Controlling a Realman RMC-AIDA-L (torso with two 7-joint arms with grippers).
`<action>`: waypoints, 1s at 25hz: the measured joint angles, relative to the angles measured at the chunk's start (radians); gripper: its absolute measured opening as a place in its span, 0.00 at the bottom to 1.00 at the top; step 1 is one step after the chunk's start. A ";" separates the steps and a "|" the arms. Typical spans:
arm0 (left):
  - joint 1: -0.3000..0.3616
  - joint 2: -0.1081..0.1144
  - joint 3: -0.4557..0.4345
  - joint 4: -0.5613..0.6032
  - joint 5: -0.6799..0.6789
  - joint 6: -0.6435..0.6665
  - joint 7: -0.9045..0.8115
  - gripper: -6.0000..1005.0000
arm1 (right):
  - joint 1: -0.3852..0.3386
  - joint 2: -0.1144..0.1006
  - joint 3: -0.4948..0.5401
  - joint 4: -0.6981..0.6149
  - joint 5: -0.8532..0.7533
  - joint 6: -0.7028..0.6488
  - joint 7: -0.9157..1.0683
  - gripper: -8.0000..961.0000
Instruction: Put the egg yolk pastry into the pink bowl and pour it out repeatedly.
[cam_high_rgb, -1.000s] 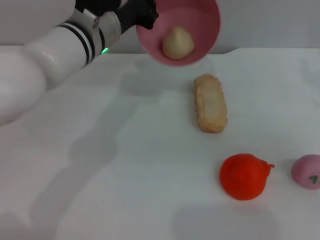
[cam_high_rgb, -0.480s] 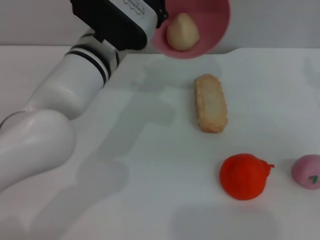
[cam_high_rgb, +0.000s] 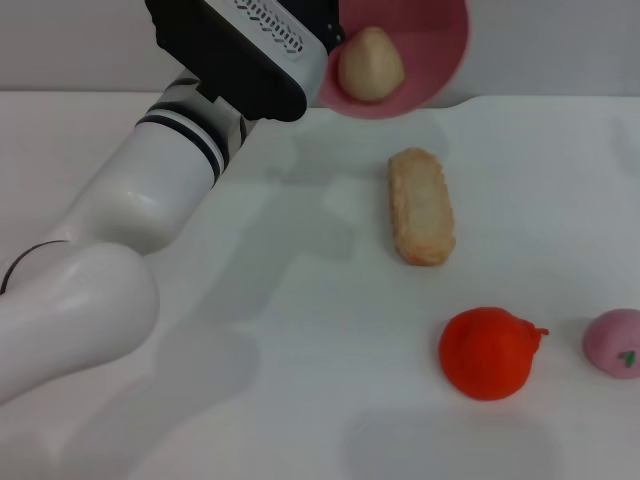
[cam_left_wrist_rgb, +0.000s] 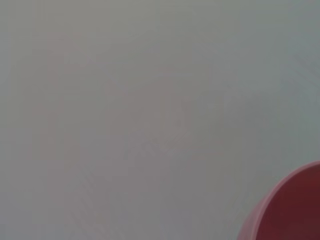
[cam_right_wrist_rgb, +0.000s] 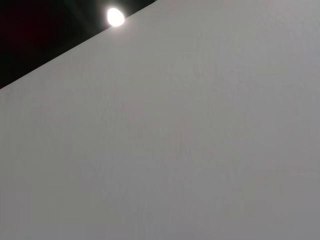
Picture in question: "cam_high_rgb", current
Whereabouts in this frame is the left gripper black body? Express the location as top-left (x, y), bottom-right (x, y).
top-left (279, 0), bottom-right (347, 57)

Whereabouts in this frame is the round beige egg yolk pastry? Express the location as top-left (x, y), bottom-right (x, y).
top-left (337, 26), bottom-right (405, 104)

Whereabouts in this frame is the pink plastic bowl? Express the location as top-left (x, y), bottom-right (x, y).
top-left (317, 0), bottom-right (473, 121)

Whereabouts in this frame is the long toasted bread loaf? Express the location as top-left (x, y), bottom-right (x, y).
top-left (387, 146), bottom-right (457, 267)

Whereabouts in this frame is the orange-red tomato toy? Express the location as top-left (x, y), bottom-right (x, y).
top-left (438, 306), bottom-right (550, 402)

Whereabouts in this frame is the pink peach bun toy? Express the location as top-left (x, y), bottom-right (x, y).
top-left (582, 308), bottom-right (640, 381)

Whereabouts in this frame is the left wrist camera black silver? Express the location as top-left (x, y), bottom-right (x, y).
top-left (144, 0), bottom-right (332, 123)

